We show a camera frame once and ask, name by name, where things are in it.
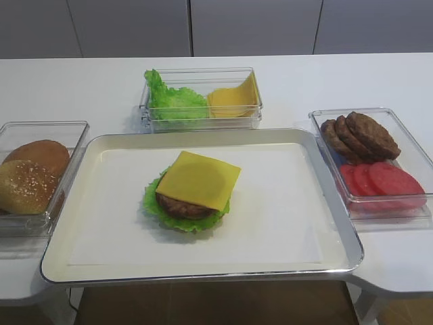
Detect yellow cheese slice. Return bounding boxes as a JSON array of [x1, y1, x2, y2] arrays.
[[156, 151, 241, 211]]

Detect top brown meat patty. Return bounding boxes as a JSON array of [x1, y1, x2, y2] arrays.
[[346, 111, 401, 160]]

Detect plain brown bun half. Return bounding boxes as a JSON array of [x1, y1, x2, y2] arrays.
[[3, 139, 70, 177]]

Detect white paper tray liner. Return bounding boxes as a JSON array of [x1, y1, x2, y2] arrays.
[[71, 144, 325, 265]]

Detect clear bun container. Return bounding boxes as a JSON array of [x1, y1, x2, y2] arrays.
[[0, 121, 91, 239]]

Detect brown patty on burger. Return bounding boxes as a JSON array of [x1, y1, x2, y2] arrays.
[[156, 193, 216, 220]]

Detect stack of yellow cheese slices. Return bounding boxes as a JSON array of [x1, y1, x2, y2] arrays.
[[207, 72, 258, 118]]

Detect green lettuce in container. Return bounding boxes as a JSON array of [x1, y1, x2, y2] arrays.
[[144, 69, 208, 120]]

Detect middle brown meat patty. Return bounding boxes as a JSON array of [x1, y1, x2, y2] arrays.
[[335, 115, 375, 163]]

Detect clear lettuce cheese container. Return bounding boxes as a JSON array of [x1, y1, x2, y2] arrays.
[[139, 67, 263, 133]]

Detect red tomato slice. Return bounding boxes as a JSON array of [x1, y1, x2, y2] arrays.
[[367, 162, 425, 196], [340, 165, 361, 196], [353, 164, 380, 196]]

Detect silver metal serving tray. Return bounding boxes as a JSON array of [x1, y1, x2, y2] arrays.
[[41, 129, 363, 284]]

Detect rear brown meat patty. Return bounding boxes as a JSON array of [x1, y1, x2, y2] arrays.
[[320, 119, 363, 165]]

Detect rear red tomato slice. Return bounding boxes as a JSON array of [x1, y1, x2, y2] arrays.
[[340, 165, 361, 196]]

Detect clear patty tomato container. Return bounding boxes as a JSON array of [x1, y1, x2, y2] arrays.
[[309, 108, 432, 229]]

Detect middle red tomato slice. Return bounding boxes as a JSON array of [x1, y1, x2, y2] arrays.
[[353, 164, 380, 196]]

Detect sesame bun in container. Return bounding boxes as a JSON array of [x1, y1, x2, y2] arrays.
[[1, 160, 59, 215]]

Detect brown meat patty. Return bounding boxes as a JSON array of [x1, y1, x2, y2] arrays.
[[335, 115, 375, 163], [346, 111, 401, 160], [320, 119, 363, 165]]

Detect front red tomato slice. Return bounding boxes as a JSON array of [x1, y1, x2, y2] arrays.
[[367, 162, 425, 196]]

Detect green lettuce under burger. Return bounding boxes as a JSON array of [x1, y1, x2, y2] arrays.
[[143, 168, 230, 228]]

